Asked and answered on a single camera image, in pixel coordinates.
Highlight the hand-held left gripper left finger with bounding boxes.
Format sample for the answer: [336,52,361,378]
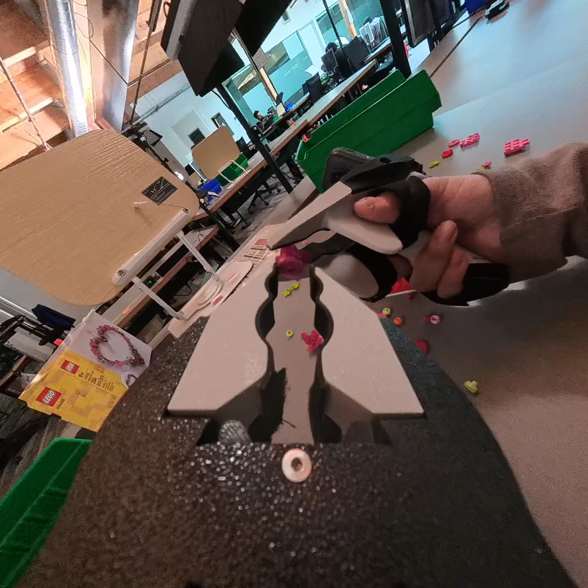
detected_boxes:
[167,264,289,444]

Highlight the small wooden board on stand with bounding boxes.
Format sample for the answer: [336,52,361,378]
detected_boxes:
[191,125,240,180]

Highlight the black metal pole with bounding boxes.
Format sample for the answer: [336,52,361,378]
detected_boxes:
[212,83,295,194]

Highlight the small green bin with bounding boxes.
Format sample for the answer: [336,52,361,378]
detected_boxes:
[220,155,250,185]

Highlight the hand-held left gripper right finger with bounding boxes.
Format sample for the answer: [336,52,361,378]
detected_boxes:
[309,266,425,445]

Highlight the silver ventilation duct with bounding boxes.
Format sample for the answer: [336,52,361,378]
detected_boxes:
[43,0,90,138]

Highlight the person's right hand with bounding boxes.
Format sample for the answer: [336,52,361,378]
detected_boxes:
[354,174,507,300]

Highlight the green plastic bin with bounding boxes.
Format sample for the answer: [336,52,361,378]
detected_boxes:
[296,103,435,193]
[307,69,443,138]
[0,437,92,588]

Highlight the person's right forearm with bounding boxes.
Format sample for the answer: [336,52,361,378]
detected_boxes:
[474,143,588,282]

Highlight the yellow lego box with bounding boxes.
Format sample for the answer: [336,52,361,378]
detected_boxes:
[18,311,153,432]

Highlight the black monitor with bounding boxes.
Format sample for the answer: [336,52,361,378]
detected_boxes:
[160,0,295,98]

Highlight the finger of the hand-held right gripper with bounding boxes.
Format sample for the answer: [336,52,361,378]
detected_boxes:
[268,180,358,252]

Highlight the scattered loose lego pieces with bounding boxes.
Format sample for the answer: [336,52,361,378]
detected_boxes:
[282,133,531,396]

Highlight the black office chair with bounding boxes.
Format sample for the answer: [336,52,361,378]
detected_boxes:
[248,181,282,213]

